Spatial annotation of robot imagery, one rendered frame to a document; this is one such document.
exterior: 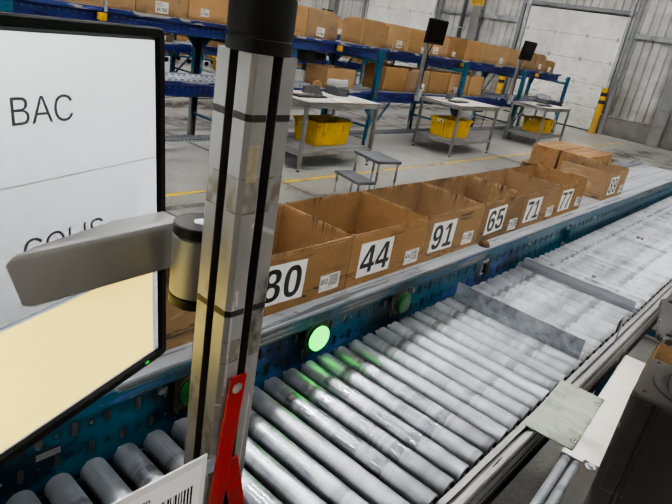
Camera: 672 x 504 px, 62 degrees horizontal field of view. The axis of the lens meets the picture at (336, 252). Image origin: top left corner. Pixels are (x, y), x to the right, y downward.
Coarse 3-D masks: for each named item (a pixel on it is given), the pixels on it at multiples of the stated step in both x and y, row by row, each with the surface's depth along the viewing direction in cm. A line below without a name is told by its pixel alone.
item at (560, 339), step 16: (464, 288) 200; (464, 304) 201; (480, 304) 197; (496, 304) 193; (512, 320) 190; (528, 320) 186; (544, 336) 183; (560, 336) 180; (576, 336) 176; (576, 352) 177
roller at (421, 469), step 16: (288, 384) 142; (304, 384) 140; (320, 400) 136; (336, 400) 136; (336, 416) 133; (352, 416) 131; (368, 432) 128; (384, 432) 128; (384, 448) 125; (400, 448) 124; (400, 464) 122; (416, 464) 120; (432, 464) 121; (432, 480) 118; (448, 480) 117
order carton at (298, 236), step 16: (288, 208) 171; (288, 224) 172; (304, 224) 168; (320, 224) 163; (288, 240) 174; (304, 240) 169; (320, 240) 165; (336, 240) 151; (272, 256) 134; (288, 256) 138; (304, 256) 143; (320, 256) 148; (336, 256) 153; (320, 272) 151; (304, 288) 148; (336, 288) 159; (288, 304) 145
